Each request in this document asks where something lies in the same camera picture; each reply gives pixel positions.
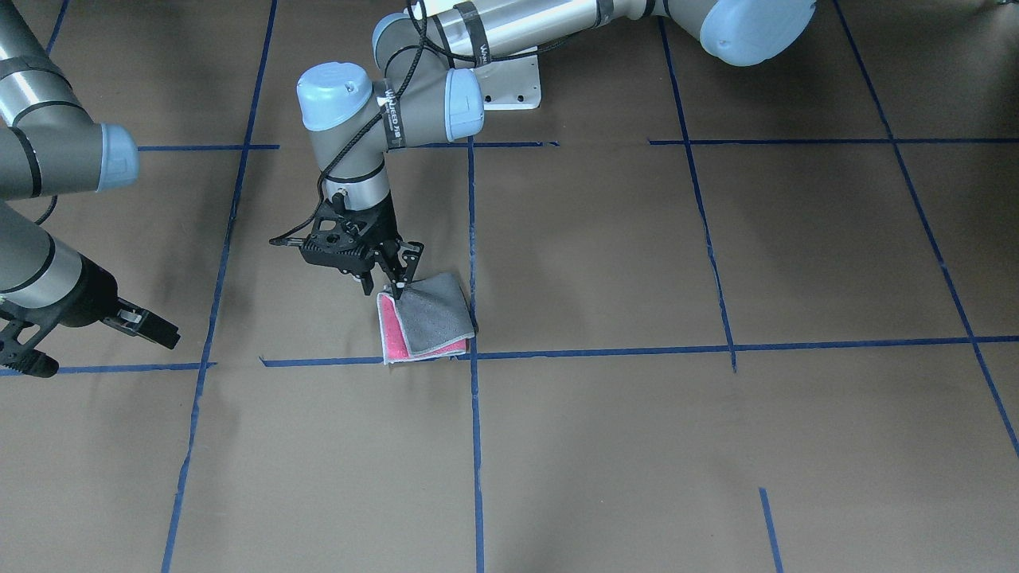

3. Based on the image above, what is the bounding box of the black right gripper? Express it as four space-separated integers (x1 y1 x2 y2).
1 255 181 378

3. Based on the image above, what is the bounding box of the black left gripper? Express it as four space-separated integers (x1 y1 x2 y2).
269 195 425 300

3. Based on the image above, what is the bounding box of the pink towel with grey trim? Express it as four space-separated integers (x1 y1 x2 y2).
376 272 474 365

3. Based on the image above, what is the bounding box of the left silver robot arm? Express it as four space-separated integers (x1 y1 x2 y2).
270 1 815 296

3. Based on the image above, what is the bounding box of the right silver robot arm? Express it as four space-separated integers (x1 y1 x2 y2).
1 1 181 378

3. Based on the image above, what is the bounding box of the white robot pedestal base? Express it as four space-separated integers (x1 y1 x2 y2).
474 55 542 111

